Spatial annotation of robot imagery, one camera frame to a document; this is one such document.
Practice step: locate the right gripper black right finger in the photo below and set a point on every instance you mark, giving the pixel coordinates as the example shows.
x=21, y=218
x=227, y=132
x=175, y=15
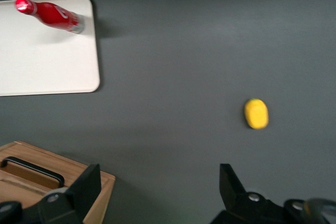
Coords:
x=231, y=187

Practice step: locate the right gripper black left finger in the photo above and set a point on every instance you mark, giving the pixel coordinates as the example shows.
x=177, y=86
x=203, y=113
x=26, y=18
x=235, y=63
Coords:
x=84, y=187

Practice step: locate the red coke bottle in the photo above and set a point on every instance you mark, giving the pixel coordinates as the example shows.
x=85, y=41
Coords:
x=52, y=15

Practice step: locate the white rectangular tray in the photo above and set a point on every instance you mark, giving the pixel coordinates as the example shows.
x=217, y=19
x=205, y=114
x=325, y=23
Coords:
x=47, y=61

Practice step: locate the light wooden box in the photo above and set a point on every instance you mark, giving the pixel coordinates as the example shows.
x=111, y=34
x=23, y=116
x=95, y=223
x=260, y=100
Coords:
x=34, y=155

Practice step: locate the yellow toy lemon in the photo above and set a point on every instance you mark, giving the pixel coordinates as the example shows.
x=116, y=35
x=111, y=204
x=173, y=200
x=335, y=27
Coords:
x=256, y=113

